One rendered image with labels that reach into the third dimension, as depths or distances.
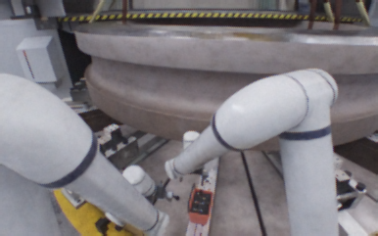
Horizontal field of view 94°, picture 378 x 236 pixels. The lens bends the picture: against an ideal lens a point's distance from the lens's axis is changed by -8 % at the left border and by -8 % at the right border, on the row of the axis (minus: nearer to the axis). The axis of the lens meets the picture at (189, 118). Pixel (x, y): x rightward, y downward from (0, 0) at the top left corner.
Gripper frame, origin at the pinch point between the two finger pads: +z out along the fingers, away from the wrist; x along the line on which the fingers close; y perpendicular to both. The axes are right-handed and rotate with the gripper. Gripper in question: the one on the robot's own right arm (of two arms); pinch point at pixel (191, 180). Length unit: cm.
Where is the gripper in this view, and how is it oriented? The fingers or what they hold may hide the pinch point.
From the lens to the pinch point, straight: 121.0
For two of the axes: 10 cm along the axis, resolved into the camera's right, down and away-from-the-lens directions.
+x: -9.7, -1.2, 2.1
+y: 2.4, -4.8, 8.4
